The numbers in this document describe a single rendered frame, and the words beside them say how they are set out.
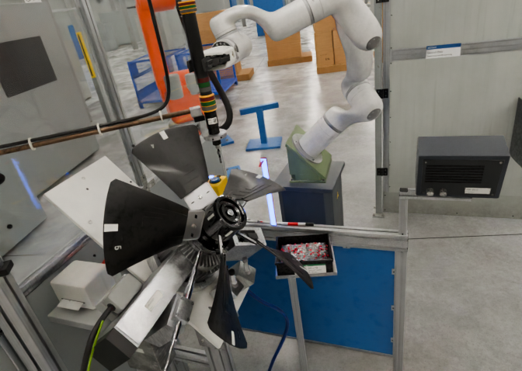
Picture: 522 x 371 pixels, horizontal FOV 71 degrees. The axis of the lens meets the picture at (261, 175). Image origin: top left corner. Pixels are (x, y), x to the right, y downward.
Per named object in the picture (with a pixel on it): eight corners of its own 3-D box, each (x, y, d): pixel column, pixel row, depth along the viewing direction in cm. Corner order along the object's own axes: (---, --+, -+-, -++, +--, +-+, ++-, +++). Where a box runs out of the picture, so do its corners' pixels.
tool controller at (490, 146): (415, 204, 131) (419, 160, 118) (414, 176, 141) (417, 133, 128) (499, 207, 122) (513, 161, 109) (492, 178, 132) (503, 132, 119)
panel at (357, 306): (238, 329, 205) (215, 234, 176) (240, 327, 206) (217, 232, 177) (394, 358, 176) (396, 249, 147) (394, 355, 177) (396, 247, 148)
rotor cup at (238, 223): (214, 262, 108) (240, 243, 101) (179, 230, 107) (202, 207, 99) (233, 234, 120) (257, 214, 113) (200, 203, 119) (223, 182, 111)
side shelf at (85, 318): (50, 321, 132) (46, 315, 131) (114, 257, 162) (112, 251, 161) (101, 333, 124) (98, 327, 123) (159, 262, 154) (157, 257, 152)
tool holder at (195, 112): (198, 144, 103) (190, 112, 99) (196, 137, 109) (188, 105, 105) (229, 137, 105) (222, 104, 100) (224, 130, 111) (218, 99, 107)
